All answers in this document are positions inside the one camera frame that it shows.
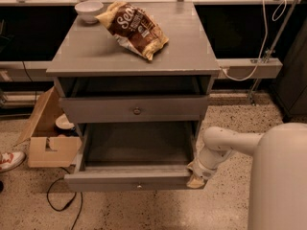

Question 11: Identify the grey top drawer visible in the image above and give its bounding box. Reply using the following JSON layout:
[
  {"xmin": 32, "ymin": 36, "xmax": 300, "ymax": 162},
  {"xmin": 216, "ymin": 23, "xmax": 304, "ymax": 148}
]
[{"xmin": 59, "ymin": 96, "xmax": 208, "ymax": 124}]

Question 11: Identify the metal tripod pole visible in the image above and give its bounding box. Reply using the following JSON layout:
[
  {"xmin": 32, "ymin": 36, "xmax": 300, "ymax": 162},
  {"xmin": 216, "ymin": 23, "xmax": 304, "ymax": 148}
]
[{"xmin": 248, "ymin": 0, "xmax": 301, "ymax": 106}]

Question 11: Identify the black floor cable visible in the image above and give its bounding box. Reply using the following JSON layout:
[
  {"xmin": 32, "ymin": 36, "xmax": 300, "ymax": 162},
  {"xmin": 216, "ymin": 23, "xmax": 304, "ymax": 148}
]
[{"xmin": 46, "ymin": 167, "xmax": 83, "ymax": 230}]

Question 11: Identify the grey drawer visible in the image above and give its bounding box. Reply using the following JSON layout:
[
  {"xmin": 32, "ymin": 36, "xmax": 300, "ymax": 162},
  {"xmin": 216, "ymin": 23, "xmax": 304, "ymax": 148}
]
[
  {"xmin": 59, "ymin": 96, "xmax": 208, "ymax": 124},
  {"xmin": 65, "ymin": 122, "xmax": 197, "ymax": 192}
]

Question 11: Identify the white hanging cable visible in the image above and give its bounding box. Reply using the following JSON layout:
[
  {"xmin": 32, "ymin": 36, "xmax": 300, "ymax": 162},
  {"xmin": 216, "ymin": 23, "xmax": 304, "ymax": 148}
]
[{"xmin": 220, "ymin": 0, "xmax": 288, "ymax": 82}]

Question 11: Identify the open cardboard box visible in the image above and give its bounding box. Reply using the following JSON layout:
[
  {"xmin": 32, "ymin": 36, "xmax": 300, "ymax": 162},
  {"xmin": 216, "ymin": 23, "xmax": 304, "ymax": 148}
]
[{"xmin": 16, "ymin": 87, "xmax": 82, "ymax": 168}]

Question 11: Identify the grey drawer cabinet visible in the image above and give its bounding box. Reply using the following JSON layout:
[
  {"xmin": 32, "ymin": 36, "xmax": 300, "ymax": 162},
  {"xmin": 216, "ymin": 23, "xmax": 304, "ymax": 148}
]
[{"xmin": 46, "ymin": 1, "xmax": 221, "ymax": 136}]

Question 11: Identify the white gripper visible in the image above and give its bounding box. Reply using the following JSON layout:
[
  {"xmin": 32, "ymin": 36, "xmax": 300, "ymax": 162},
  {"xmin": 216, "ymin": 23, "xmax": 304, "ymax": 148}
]
[{"xmin": 186, "ymin": 146, "xmax": 235, "ymax": 189}]

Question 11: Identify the white plate in box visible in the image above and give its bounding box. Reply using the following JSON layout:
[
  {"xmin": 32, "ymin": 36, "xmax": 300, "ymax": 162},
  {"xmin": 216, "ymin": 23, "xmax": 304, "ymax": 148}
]
[{"xmin": 56, "ymin": 114, "xmax": 74, "ymax": 130}]

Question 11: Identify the brown snack bag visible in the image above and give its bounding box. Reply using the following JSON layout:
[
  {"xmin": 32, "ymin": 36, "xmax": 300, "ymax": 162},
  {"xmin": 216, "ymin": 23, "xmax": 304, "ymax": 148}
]
[{"xmin": 96, "ymin": 1, "xmax": 169, "ymax": 60}]

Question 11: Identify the red white sneaker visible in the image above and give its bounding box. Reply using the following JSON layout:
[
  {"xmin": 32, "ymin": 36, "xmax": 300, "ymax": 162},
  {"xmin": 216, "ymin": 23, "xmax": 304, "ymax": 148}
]
[{"xmin": 0, "ymin": 151, "xmax": 26, "ymax": 173}]

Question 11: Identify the white ceramic bowl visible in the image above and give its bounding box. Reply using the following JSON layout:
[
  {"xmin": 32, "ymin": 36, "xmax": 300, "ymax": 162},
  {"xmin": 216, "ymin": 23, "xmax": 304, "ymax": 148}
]
[{"xmin": 75, "ymin": 0, "xmax": 104, "ymax": 24}]

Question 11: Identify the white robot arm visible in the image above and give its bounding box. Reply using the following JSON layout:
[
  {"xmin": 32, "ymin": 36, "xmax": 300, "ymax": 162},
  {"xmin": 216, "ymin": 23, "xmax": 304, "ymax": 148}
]
[{"xmin": 187, "ymin": 123, "xmax": 307, "ymax": 230}]

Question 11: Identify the dark cabinet at right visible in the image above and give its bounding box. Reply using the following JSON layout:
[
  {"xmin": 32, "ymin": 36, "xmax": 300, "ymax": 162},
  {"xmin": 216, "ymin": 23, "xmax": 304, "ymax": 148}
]
[{"xmin": 271, "ymin": 19, "xmax": 307, "ymax": 123}]

